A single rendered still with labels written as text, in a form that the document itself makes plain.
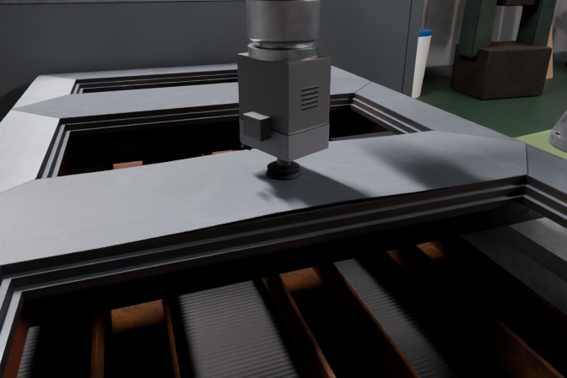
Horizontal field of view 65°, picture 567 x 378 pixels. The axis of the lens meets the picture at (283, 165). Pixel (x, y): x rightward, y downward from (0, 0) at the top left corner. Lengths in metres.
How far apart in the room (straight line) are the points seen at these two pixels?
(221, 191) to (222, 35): 0.85
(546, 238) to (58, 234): 0.70
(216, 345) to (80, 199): 0.33
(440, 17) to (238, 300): 5.00
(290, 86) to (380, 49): 1.07
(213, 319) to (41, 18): 0.85
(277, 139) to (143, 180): 0.17
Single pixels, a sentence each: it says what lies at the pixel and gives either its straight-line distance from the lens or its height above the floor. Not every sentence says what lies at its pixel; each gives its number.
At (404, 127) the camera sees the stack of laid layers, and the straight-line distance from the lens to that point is 0.78.
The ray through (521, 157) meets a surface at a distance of 0.67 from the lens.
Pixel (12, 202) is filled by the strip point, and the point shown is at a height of 0.84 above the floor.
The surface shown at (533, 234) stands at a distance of 0.84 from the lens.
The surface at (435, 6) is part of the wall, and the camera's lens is 5.49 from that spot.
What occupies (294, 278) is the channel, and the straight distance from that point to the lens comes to 0.63.
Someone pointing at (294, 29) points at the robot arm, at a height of 1.02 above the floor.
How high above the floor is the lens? 1.06
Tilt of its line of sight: 23 degrees down
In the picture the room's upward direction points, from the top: straight up
